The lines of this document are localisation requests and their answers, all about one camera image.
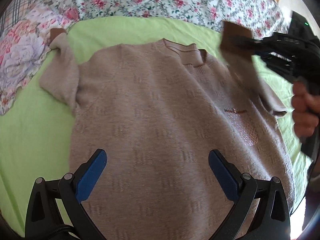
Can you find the person's right hand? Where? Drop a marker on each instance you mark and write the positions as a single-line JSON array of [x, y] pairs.
[[306, 111]]

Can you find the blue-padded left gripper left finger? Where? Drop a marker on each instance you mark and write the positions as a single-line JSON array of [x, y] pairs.
[[74, 188]]

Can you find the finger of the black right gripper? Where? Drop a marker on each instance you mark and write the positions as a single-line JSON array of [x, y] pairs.
[[244, 45]]

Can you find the beige knit sweater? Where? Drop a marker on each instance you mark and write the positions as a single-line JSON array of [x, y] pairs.
[[158, 109]]

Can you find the pastel floral pillow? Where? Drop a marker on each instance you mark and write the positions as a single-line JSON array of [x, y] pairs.
[[25, 46]]

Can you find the light green bed sheet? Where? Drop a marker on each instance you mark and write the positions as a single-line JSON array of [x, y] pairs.
[[36, 132]]

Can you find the plaid checked blanket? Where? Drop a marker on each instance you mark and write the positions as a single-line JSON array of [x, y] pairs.
[[13, 13]]

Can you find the rose floral white quilt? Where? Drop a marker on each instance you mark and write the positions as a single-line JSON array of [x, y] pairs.
[[262, 17]]

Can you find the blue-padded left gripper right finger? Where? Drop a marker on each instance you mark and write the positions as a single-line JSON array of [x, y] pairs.
[[238, 188]]

